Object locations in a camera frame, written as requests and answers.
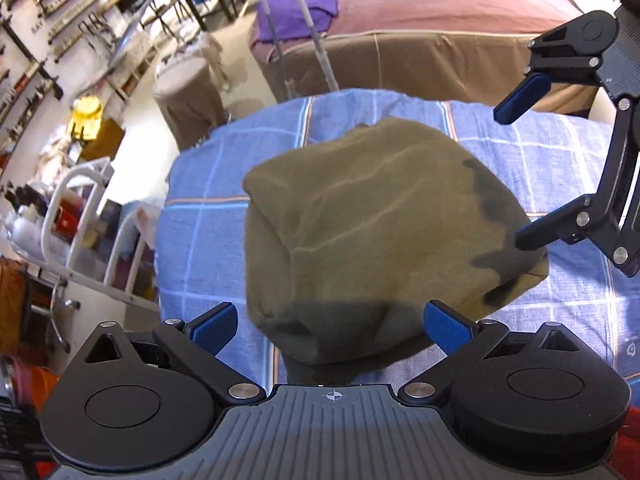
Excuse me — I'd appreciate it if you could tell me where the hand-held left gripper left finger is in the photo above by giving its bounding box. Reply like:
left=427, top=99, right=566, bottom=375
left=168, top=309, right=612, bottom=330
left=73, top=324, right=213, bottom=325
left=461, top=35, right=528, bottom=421
left=80, top=302, right=265, bottom=405

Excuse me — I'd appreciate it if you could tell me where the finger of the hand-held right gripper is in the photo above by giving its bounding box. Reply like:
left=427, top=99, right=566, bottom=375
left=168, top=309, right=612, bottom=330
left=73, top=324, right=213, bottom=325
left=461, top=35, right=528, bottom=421
left=492, top=20, right=603, bottom=124
left=515, top=97, right=640, bottom=279

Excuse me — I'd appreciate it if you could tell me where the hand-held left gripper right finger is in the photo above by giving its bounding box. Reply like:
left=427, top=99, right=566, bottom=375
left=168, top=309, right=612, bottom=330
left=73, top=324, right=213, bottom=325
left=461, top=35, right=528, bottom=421
left=399, top=300, right=578, bottom=405

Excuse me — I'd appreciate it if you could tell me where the olive green sweatshirt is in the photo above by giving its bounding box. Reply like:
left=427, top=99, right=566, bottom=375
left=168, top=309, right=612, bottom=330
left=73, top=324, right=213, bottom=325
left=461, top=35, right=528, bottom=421
left=243, top=116, right=550, bottom=366

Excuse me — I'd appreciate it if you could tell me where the blue checkered blanket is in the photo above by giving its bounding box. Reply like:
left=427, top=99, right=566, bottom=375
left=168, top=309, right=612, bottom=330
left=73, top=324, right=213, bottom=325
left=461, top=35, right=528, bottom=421
left=154, top=88, right=640, bottom=396

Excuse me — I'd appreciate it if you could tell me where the brown covered bed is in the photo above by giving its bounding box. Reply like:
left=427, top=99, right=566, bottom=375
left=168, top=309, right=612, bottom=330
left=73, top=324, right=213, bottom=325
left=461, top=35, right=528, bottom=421
left=249, top=0, right=601, bottom=116

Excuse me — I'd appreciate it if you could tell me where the orange object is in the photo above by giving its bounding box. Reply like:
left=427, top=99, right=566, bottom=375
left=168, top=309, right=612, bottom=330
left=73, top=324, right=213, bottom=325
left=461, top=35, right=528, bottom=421
left=0, top=257, right=28, bottom=346

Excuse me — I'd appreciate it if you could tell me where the white metal pole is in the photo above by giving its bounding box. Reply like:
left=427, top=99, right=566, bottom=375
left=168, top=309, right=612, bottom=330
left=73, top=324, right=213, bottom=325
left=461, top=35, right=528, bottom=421
left=282, top=0, right=341, bottom=92

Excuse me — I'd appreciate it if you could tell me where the white metal rack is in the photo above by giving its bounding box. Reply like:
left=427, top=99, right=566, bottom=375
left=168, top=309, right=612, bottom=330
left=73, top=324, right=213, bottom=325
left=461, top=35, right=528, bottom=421
left=42, top=157, right=168, bottom=311

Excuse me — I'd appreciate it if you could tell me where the brown cardboard box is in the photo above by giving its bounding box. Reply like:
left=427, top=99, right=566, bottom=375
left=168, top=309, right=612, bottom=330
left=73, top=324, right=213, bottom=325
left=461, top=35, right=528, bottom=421
left=80, top=117, right=126, bottom=163

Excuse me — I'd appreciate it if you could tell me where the person's red clothing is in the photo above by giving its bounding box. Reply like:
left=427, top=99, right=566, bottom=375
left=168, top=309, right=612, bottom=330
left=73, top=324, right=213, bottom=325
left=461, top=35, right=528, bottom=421
left=612, top=405, right=640, bottom=480

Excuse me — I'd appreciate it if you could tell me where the round stool with brown cover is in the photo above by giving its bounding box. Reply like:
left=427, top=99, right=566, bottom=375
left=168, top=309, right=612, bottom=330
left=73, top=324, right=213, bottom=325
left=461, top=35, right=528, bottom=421
left=152, top=57, right=228, bottom=151

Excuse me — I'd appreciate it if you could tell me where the purple cloth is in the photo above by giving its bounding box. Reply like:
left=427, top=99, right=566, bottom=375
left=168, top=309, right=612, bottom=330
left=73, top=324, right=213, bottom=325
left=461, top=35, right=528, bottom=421
left=257, top=0, right=340, bottom=43

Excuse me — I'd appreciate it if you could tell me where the yellow plastic object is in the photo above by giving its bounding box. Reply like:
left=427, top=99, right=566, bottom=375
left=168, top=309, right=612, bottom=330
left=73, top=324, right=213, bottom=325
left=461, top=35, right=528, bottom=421
left=69, top=97, right=103, bottom=141

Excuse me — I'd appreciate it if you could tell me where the wall rack of tools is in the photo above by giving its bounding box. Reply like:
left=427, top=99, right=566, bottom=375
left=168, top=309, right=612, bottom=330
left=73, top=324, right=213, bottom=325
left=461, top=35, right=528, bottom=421
left=0, top=0, right=171, bottom=161

